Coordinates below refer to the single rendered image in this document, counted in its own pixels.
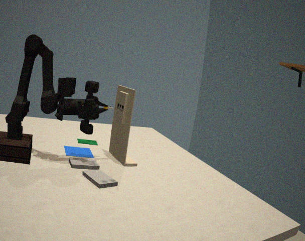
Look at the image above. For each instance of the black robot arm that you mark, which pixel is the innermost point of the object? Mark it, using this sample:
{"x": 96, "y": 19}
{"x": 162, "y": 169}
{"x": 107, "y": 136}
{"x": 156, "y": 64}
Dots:
{"x": 49, "y": 99}

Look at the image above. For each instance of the blue square mat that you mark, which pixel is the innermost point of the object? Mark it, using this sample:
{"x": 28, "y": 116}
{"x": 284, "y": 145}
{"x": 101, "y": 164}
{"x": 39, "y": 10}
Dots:
{"x": 80, "y": 152}

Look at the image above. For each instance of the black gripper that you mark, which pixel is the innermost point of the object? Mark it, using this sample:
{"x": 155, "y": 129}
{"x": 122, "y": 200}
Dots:
{"x": 90, "y": 87}

